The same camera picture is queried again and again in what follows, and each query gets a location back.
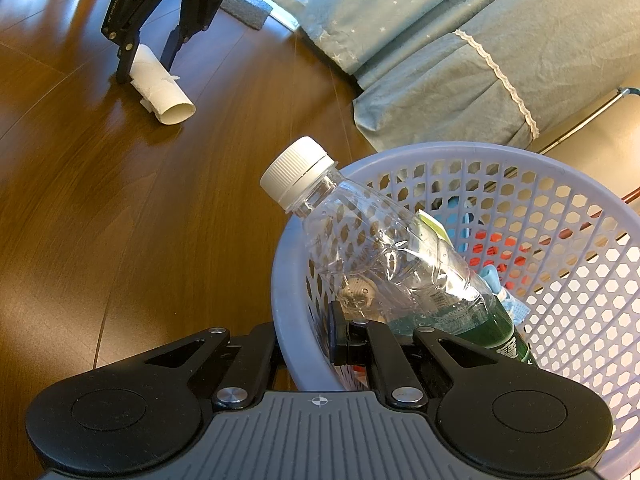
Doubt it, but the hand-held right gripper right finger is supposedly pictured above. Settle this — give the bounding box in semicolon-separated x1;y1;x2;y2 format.
327;301;506;409

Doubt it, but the lavender plastic mesh basket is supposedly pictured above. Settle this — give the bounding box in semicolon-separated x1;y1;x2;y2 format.
271;141;640;480

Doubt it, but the blue and red box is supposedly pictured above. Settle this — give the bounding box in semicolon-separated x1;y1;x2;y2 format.
445;202;571;291

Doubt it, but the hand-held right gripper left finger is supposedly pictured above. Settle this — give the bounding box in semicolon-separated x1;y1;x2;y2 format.
142;324;289;409

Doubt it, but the white cardboard tube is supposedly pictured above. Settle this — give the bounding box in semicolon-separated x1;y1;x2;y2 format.
130;44;196;126

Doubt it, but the blue face mask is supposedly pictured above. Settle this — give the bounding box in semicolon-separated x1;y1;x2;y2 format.
480;265;531;326

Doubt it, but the grey foam mat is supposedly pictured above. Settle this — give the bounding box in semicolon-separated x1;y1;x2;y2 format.
220;0;275;31

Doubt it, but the grey-green bed skirt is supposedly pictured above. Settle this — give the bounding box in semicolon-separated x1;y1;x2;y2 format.
352;0;640;153

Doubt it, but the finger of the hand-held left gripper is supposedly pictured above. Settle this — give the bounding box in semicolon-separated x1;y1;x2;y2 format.
101;0;173;84
161;0;235;69

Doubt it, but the metal frame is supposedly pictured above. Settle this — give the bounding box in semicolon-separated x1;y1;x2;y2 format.
542;87;640;155

